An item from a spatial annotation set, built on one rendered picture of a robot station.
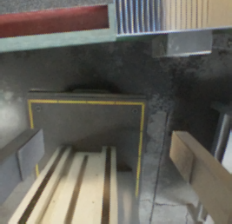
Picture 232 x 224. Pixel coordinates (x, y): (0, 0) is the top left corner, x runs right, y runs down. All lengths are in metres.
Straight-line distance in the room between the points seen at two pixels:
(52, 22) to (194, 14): 0.32
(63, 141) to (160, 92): 0.76
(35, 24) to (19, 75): 0.96
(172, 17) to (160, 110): 0.97
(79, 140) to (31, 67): 0.65
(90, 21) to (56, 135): 0.76
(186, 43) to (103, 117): 0.60
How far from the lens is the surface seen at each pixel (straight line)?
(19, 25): 0.49
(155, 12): 0.44
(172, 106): 1.35
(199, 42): 0.59
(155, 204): 1.81
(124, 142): 1.03
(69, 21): 0.45
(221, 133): 1.37
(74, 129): 1.02
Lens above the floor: 1.23
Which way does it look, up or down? 75 degrees down
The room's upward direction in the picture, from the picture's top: 177 degrees clockwise
